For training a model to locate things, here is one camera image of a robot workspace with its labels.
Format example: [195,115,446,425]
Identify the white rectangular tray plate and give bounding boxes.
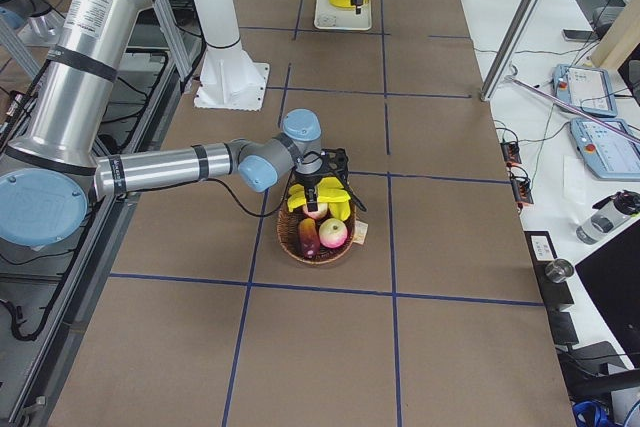
[314,0,372,31]

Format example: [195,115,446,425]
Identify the brown wicker basket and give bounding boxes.
[276,181,356,265]

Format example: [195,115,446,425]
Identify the pink white apple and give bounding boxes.
[319,218,348,249]
[302,202,328,221]

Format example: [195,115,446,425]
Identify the dark purple mango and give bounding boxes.
[298,218,320,259]

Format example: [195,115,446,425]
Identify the paper price tag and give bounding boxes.
[353,220,368,245]

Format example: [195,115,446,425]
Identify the pink grabber stick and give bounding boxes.
[504,65,640,143]

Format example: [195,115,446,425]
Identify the orange black power strip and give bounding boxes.
[500,140,534,210]

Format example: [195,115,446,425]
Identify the blue teach pendant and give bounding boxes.
[553,64,618,118]
[570,118,639,181]

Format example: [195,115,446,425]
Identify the clear water bottle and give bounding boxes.
[576,190,639,245]

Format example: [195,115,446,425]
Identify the black monitor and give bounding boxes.
[577,227,639,367]

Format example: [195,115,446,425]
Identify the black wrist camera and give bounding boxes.
[320,148,349,184]

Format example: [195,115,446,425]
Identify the aluminium frame post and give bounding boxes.
[479,0,541,101]

